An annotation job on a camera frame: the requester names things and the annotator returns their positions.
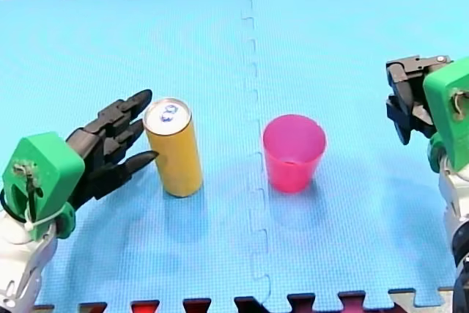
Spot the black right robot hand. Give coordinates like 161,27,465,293
385,54,453,146

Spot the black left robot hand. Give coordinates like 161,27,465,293
64,89,160,210

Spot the yellow drink can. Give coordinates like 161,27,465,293
143,97,204,198

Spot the pink plastic cup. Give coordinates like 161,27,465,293
262,114,327,194

